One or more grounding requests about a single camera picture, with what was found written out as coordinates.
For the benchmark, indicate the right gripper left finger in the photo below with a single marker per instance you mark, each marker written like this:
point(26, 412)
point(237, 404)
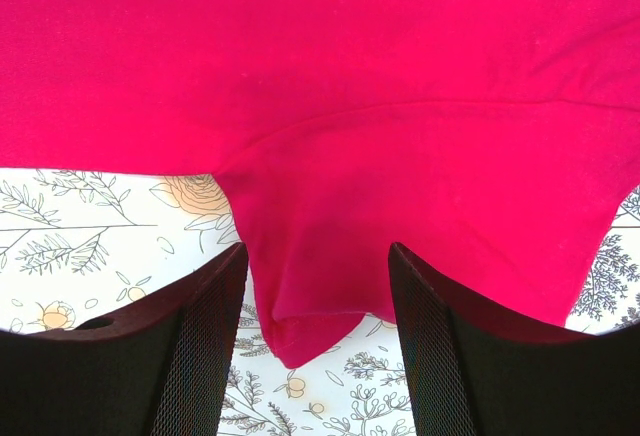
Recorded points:
point(158, 366)

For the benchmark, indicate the floral tablecloth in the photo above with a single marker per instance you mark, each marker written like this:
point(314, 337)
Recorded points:
point(79, 244)

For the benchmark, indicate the pink t shirt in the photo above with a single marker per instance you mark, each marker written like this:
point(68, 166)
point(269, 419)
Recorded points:
point(494, 138)

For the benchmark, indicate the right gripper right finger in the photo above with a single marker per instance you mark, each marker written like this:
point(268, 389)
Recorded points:
point(475, 367)

